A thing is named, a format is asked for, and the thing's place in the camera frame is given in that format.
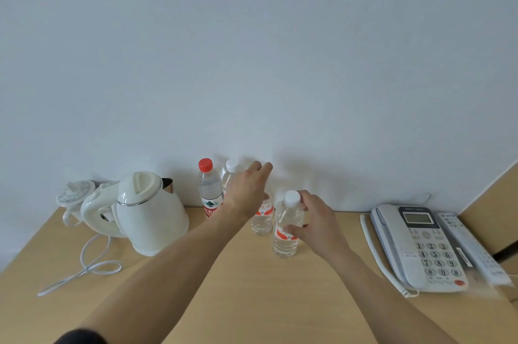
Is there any person's left hand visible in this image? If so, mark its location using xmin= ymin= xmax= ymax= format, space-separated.
xmin=221 ymin=160 xmax=274 ymax=221

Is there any person's right hand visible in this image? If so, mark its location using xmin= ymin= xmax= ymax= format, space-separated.
xmin=282 ymin=190 xmax=351 ymax=259

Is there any white cap water bottle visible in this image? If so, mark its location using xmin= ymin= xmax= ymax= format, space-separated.
xmin=273 ymin=190 xmax=305 ymax=259
xmin=221 ymin=157 xmax=248 ymax=197
xmin=250 ymin=181 xmax=275 ymax=236

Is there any red cap water bottle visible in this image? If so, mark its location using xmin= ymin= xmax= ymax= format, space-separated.
xmin=198 ymin=158 xmax=224 ymax=219

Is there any person's right forearm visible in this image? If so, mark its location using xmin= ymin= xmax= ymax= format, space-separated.
xmin=323 ymin=248 xmax=458 ymax=344

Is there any person's left forearm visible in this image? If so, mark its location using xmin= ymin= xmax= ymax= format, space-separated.
xmin=79 ymin=204 xmax=248 ymax=344

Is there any wooden table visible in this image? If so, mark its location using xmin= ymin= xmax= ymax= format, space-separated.
xmin=0 ymin=206 xmax=518 ymax=344

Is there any white telephone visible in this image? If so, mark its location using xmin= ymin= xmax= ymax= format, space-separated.
xmin=360 ymin=204 xmax=469 ymax=299

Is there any white electric kettle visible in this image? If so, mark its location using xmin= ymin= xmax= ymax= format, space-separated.
xmin=80 ymin=171 xmax=190 ymax=258

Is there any bagged remote control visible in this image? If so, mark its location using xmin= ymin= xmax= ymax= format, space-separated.
xmin=437 ymin=212 xmax=515 ymax=300

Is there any black t-shirt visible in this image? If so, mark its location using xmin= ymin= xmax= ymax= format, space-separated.
xmin=54 ymin=328 xmax=108 ymax=344

